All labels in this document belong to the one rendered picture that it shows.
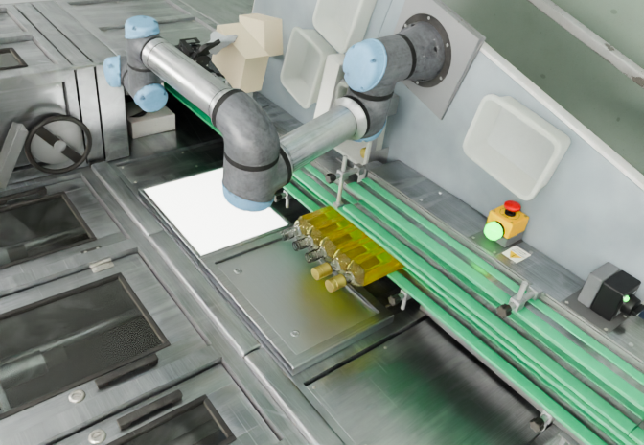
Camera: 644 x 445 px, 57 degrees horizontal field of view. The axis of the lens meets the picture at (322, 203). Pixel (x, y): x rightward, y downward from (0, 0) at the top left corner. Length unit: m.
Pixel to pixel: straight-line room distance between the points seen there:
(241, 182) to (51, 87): 1.03
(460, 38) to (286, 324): 0.84
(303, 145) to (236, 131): 0.21
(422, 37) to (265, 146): 0.54
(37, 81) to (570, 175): 1.57
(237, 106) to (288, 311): 0.63
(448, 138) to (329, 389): 0.72
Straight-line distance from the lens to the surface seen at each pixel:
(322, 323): 1.58
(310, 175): 1.84
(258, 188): 1.24
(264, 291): 1.65
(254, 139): 1.18
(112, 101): 2.18
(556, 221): 1.49
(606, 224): 1.43
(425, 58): 1.53
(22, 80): 2.06
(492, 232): 1.47
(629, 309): 1.40
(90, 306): 1.71
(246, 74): 1.66
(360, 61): 1.45
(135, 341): 1.60
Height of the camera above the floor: 1.94
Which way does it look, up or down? 34 degrees down
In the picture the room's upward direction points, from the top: 109 degrees counter-clockwise
